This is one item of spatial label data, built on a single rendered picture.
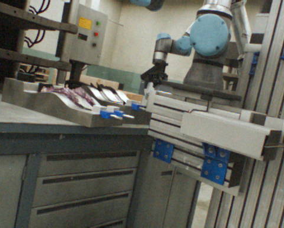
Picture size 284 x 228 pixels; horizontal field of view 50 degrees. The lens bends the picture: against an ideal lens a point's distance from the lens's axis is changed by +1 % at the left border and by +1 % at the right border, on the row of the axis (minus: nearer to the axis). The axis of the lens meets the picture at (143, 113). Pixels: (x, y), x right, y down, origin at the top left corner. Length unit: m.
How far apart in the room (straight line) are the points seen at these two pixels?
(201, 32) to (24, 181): 0.83
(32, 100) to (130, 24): 9.38
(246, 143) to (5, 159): 0.81
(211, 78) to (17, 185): 0.81
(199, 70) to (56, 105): 0.60
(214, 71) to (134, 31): 9.40
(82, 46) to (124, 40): 8.38
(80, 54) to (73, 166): 1.16
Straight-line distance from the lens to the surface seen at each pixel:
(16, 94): 1.48
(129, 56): 10.38
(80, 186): 1.44
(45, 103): 1.36
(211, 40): 0.99
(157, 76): 1.60
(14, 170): 1.24
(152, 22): 10.09
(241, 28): 1.72
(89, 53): 2.39
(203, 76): 1.11
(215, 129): 0.93
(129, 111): 1.50
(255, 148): 0.88
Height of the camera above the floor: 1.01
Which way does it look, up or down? 6 degrees down
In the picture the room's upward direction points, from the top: 12 degrees clockwise
